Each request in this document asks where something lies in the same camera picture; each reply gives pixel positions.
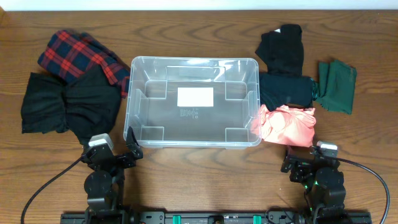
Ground large black garment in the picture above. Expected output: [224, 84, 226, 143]
[21, 65, 121, 146]

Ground clear plastic storage container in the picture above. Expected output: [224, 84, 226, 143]
[123, 56, 262, 149]

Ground dark green garment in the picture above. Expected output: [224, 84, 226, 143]
[313, 60, 357, 114]

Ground red navy plaid shirt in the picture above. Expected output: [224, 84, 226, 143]
[37, 30, 130, 98]

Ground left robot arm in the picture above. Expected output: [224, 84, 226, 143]
[82, 128, 143, 212]

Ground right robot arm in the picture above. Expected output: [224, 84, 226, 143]
[280, 146, 346, 220]

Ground pink folded garment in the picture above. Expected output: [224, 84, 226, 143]
[251, 105, 317, 147]

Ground dark navy folded garment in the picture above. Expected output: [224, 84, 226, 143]
[259, 73, 313, 111]

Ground black garment with tag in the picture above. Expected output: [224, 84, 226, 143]
[255, 24, 304, 77]

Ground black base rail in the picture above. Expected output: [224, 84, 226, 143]
[60, 210, 372, 224]

